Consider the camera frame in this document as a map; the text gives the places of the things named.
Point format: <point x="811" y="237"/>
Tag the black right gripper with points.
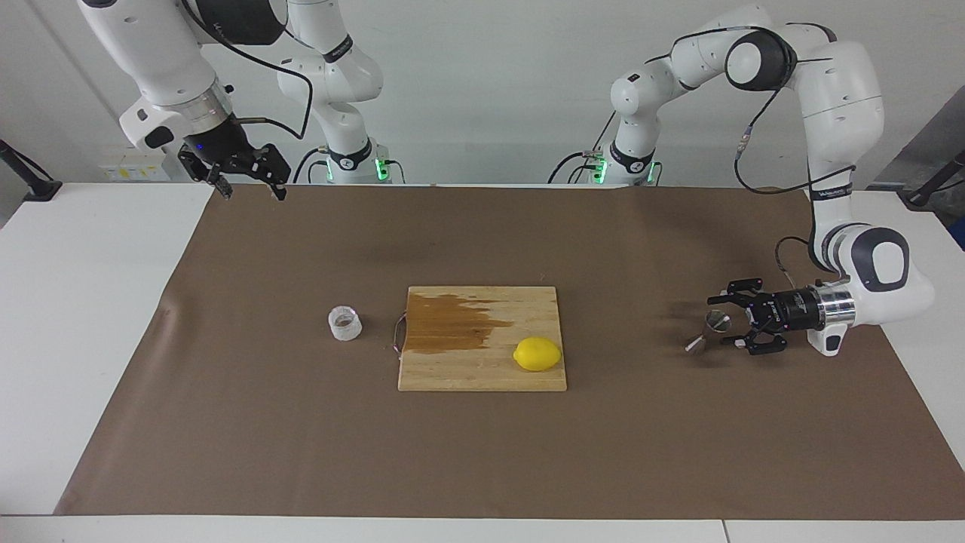
<point x="222" y="147"/>

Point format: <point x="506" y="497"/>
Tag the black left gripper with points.
<point x="788" y="311"/>

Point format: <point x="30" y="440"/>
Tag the steel double jigger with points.
<point x="716" y="323"/>

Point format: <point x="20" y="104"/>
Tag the small clear plastic cup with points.
<point x="345" y="332"/>

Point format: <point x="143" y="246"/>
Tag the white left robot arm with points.
<point x="837" y="90"/>

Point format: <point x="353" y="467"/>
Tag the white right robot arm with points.
<point x="166" y="60"/>

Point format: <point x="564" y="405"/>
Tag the white socket box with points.
<point x="136" y="170"/>

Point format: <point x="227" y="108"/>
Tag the black clamp stand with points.
<point x="41" y="190"/>
<point x="921" y="197"/>

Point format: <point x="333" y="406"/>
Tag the yellow lemon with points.
<point x="537" y="354"/>

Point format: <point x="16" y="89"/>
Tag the blue object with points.
<point x="960" y="230"/>

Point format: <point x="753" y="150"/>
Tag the wooden cutting board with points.
<point x="482" y="369"/>

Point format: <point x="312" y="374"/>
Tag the brown paper table mat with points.
<point x="301" y="452"/>

